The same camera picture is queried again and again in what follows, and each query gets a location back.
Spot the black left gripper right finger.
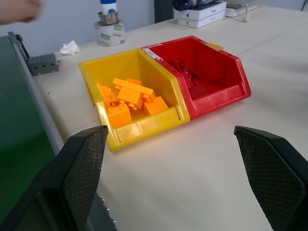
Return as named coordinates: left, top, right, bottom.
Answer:
left=233, top=125, right=308, bottom=231

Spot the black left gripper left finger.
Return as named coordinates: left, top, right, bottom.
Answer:
left=0, top=125, right=109, bottom=231

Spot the green conveyor belt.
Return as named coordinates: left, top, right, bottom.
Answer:
left=0, top=35, right=56, bottom=218

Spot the person's bare hand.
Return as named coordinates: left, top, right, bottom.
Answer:
left=0, top=0, right=46, bottom=25

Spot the orange square building block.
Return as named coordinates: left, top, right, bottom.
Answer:
left=107, top=104, right=132, bottom=128

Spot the yellow plastic storage bin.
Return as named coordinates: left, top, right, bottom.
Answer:
left=78, top=48, right=191, bottom=152

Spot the red plastic storage bin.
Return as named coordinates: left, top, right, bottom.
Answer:
left=141, top=35, right=252, bottom=121

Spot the orange long building block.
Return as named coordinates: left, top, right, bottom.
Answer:
left=112, top=77, right=154, bottom=97

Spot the crumpled white tissue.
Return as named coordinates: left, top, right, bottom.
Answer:
left=59, top=40, right=80, bottom=56

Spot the red building blocks pile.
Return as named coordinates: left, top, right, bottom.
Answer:
left=167, top=59, right=217, bottom=101

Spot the white tape roll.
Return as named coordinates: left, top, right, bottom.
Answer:
left=93, top=19, right=127, bottom=47

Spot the white flat product box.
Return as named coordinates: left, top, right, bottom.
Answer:
left=177, top=14, right=226, bottom=29

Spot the white bottle with blue label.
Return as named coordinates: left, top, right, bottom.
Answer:
left=100, top=0, right=118, bottom=15

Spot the grey metal bracket block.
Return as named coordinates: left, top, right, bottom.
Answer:
left=27, top=53, right=61, bottom=77

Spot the white flat device with cord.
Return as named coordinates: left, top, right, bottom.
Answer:
left=225, top=0, right=259, bottom=23

